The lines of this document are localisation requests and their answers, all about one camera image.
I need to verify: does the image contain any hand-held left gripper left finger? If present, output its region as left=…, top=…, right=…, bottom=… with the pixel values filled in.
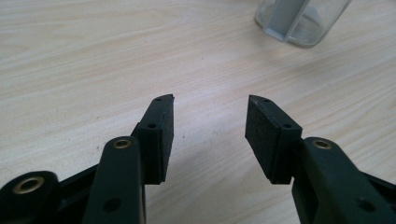
left=82, top=93, right=176, bottom=224

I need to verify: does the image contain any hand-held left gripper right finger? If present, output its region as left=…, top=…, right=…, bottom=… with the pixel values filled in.
left=245, top=94, right=396, bottom=224

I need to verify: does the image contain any clear pitcher with grey lid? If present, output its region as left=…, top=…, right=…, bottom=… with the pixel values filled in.
left=254, top=0, right=353, bottom=49

